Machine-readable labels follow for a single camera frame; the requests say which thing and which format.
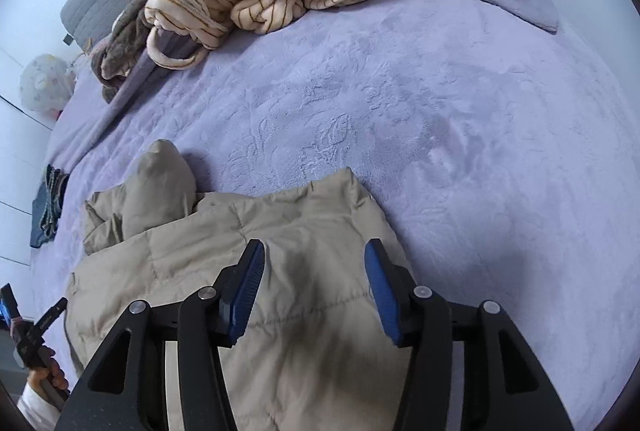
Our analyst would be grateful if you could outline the folded blue jeans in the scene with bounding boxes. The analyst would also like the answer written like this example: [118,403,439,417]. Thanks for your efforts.
[29,164,70,249]

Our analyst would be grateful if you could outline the purple embossed bed blanket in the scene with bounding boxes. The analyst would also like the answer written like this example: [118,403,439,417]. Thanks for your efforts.
[32,0,639,430]

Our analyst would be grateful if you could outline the beige puffer jacket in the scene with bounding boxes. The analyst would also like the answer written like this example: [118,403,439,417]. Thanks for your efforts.
[64,140,410,430]

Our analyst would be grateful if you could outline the brown fleece blanket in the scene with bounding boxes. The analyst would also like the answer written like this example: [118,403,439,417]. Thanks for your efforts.
[91,0,151,102]

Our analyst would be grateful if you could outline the white patterned plastic bag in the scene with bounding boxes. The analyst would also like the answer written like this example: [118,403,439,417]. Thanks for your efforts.
[20,54,76,112]

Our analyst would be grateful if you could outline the person's left hand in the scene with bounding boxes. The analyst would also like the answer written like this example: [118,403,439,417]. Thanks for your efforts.
[27,347,68,399]

